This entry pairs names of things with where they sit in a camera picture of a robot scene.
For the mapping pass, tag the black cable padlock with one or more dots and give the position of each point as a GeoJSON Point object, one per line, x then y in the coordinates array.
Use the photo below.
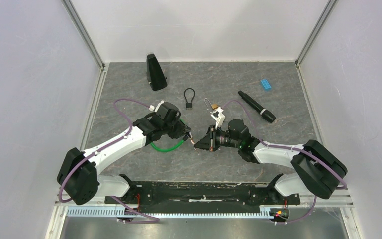
{"type": "Point", "coordinates": [189, 103]}

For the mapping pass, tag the brass padlock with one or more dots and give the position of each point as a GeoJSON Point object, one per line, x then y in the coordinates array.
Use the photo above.
{"type": "Point", "coordinates": [210, 105]}

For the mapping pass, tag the blue toy brick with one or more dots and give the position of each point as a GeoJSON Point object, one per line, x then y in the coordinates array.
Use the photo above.
{"type": "Point", "coordinates": [265, 84]}

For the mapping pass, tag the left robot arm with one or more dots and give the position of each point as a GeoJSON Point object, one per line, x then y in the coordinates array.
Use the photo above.
{"type": "Point", "coordinates": [80, 176]}

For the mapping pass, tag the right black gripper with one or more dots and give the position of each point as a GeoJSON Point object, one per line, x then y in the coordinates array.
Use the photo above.
{"type": "Point", "coordinates": [209, 142]}

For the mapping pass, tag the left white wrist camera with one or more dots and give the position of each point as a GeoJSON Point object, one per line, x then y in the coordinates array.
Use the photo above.
{"type": "Point", "coordinates": [154, 108]}

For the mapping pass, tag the white cable duct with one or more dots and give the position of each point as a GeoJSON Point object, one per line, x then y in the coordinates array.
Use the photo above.
{"type": "Point", "coordinates": [122, 212]}

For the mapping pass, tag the black microphone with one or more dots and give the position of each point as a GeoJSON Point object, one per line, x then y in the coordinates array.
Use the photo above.
{"type": "Point", "coordinates": [263, 112]}

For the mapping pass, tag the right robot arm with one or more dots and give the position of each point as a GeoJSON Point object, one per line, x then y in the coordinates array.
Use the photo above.
{"type": "Point", "coordinates": [317, 170]}

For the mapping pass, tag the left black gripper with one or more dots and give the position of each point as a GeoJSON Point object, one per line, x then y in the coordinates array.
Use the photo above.
{"type": "Point", "coordinates": [182, 129]}

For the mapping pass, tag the green cable lock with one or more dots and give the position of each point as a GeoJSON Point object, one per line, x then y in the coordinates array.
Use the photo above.
{"type": "Point", "coordinates": [168, 148]}

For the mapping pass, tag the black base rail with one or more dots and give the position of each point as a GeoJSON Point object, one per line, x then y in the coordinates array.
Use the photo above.
{"type": "Point", "coordinates": [204, 197]}

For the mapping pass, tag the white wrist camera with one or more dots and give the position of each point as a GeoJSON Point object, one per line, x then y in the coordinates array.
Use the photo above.
{"type": "Point", "coordinates": [154, 108]}
{"type": "Point", "coordinates": [218, 116]}

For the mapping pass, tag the black metronome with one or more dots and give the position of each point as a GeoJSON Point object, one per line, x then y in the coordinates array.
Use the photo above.
{"type": "Point", "coordinates": [155, 74]}

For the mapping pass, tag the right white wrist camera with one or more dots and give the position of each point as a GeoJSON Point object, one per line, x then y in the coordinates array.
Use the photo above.
{"type": "Point", "coordinates": [218, 116]}

